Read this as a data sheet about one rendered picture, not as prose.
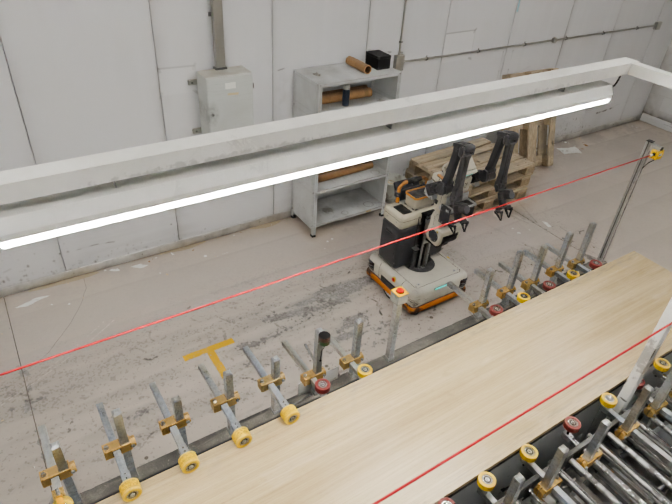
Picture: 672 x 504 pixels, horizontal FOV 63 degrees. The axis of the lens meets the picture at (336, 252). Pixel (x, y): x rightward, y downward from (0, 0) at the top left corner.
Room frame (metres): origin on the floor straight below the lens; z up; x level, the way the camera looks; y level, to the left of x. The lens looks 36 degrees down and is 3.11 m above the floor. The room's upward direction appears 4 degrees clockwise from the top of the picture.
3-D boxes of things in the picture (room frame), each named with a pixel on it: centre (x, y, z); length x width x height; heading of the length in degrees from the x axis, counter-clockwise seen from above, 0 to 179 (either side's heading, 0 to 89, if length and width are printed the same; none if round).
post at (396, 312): (2.33, -0.36, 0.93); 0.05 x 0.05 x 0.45; 35
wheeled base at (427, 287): (3.90, -0.73, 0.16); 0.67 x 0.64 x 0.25; 35
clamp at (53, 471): (1.29, 1.09, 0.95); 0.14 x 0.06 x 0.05; 125
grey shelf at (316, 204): (5.01, 0.01, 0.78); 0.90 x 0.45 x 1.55; 125
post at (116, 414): (1.45, 0.87, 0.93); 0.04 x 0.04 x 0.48; 35
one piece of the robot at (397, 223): (3.97, -0.67, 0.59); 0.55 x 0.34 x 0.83; 125
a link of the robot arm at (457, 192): (3.40, -0.81, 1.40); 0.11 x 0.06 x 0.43; 125
